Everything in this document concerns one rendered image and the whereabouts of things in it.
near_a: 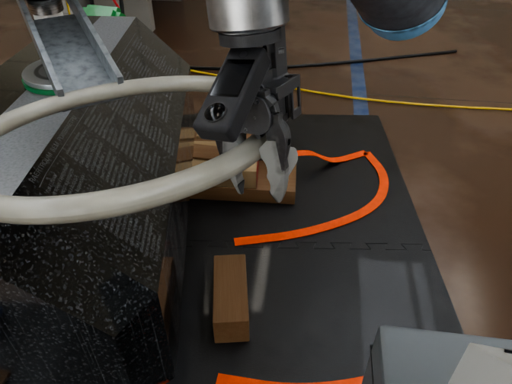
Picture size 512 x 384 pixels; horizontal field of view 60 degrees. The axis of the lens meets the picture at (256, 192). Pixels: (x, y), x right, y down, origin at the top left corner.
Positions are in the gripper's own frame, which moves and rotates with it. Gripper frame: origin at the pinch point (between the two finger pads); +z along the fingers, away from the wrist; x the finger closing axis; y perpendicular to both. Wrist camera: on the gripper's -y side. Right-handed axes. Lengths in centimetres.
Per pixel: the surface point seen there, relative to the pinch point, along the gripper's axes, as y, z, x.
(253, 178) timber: 106, 65, 72
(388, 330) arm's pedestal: 2.0, 18.8, -17.8
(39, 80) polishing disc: 25, -2, 81
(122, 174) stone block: 22, 18, 53
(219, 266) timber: 56, 74, 58
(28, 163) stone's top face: 2, 7, 57
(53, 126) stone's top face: 15, 4, 64
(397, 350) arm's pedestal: -0.3, 19.4, -19.7
